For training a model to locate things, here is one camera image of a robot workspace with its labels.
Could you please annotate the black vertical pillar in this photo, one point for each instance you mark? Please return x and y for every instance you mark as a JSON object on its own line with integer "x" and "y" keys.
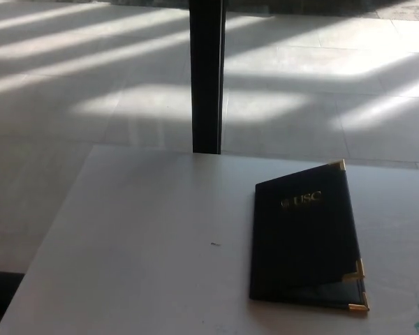
{"x": 206, "y": 76}

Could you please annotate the black USC diary folder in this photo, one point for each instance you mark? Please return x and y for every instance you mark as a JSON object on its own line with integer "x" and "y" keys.
{"x": 300, "y": 244}

